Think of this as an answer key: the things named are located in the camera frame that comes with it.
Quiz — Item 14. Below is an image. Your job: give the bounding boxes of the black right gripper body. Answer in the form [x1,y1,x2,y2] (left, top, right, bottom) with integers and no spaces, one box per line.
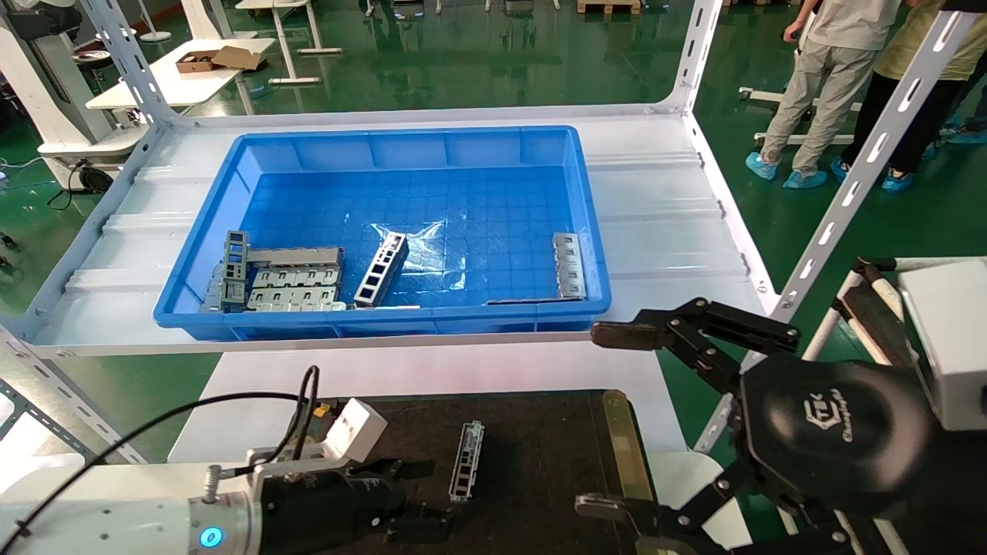
[736,361,939,526]

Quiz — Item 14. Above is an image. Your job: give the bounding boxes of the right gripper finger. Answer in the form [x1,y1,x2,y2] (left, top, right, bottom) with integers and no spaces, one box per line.
[591,298,801,394]
[574,455,820,555]

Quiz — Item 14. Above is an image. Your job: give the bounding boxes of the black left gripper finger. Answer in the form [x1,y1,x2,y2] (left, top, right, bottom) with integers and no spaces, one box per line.
[382,503,456,544]
[362,459,438,485]

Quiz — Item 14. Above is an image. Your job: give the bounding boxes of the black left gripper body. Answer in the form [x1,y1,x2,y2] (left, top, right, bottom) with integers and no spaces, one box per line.
[258,466,409,555]

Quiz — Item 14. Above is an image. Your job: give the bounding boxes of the grey ladder-shaped metal part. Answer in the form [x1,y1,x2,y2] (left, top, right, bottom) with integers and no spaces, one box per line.
[353,233,410,308]
[450,420,486,503]

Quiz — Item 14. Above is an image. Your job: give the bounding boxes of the black flat container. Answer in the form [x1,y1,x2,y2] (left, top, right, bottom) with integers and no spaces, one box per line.
[305,389,660,555]

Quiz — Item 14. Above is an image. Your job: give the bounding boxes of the white slotted-angle metal rack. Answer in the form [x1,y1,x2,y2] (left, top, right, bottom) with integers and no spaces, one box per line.
[0,0,987,467]

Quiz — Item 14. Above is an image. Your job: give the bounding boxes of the black white metal stand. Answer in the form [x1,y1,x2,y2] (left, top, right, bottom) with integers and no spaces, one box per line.
[802,257,926,372]

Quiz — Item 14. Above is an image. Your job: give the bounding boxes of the flat slotted metal plate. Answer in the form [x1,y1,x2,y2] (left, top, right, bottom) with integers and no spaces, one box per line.
[253,267,342,289]
[247,288,346,313]

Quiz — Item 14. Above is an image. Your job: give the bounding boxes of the clear plastic film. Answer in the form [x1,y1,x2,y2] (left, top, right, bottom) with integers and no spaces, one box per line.
[370,222,468,292]

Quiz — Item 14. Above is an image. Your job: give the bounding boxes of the large blue plastic bin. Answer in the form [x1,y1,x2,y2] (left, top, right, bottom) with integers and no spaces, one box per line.
[153,126,612,341]

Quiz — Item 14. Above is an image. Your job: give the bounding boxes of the long grey metal bar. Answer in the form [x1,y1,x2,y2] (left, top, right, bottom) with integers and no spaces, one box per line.
[247,247,345,268]

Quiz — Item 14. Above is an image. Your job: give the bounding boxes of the person in grey trousers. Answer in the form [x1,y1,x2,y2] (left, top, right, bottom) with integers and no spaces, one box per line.
[744,0,904,190]

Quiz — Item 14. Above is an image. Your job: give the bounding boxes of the person yellow shirt black trousers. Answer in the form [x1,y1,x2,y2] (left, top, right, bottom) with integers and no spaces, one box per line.
[829,0,987,192]

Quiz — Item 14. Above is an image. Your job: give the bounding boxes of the person in dark trousers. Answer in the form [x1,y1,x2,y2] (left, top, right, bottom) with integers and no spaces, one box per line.
[921,69,987,147]

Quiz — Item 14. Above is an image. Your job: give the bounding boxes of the white work table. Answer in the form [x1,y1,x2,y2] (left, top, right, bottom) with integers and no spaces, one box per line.
[235,0,344,84]
[85,37,277,116]

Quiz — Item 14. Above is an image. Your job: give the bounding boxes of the open cardboard box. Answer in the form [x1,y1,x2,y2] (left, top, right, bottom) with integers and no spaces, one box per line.
[176,46,263,75]

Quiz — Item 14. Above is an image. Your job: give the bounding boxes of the black round stool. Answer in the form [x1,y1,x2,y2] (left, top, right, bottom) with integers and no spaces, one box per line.
[73,48,116,74]

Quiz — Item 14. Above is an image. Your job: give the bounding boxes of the white robot column base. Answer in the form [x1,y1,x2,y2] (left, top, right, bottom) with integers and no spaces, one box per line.
[0,0,149,192]

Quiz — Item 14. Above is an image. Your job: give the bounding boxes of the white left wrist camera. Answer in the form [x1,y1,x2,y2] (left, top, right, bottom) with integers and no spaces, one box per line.
[247,397,389,483]

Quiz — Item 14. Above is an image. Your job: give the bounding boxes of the silver perforated metal bracket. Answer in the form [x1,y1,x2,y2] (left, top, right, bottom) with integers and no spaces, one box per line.
[552,232,588,301]

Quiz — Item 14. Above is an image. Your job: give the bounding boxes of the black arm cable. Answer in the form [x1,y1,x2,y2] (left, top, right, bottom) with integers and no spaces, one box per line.
[0,365,322,540]

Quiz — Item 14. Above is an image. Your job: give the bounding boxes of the white floor stand frame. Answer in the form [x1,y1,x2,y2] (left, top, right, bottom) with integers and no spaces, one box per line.
[739,86,861,147]

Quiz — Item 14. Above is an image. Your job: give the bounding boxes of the grey upright frame part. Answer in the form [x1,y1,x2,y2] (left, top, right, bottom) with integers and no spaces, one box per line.
[222,230,251,309]

